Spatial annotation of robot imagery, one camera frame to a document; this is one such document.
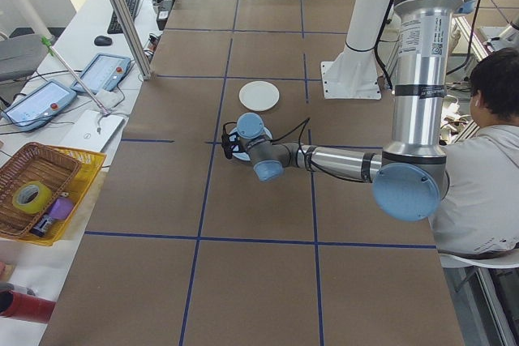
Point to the pale grey-green round plate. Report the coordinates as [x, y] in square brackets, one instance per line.
[267, 132]

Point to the white round plate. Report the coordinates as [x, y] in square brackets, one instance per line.
[259, 96]

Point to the white cloth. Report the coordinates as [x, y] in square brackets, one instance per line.
[109, 99]

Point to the silver laptop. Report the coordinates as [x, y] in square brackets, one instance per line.
[93, 131]

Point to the yellow plastic tray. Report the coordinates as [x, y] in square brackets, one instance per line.
[91, 184]

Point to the black box with white label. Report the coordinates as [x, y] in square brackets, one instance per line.
[164, 14]

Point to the blue teach pendant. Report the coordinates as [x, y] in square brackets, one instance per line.
[103, 72]
[38, 105]

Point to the black computer mouse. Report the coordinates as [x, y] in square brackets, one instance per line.
[103, 40]

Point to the thin rod with green clip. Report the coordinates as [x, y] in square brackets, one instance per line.
[77, 78]

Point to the black keyboard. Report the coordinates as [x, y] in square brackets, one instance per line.
[125, 13]

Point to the purple block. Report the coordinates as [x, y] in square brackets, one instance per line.
[61, 209]

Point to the white side desk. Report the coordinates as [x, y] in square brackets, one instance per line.
[81, 38]

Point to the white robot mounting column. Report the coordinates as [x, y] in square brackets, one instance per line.
[365, 5]

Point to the brown wicker basket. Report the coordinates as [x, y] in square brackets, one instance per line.
[36, 167]

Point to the small dark device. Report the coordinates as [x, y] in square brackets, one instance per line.
[42, 226]

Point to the yellowish tape roll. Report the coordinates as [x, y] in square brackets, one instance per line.
[24, 206]

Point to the grey office chair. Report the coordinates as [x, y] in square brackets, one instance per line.
[20, 54]

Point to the person in grey hoodie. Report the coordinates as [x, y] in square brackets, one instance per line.
[482, 184]

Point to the red cylinder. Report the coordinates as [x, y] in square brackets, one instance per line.
[28, 306]

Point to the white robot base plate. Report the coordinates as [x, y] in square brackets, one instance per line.
[330, 86]

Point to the aluminium frame post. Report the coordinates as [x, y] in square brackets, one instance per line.
[125, 14]

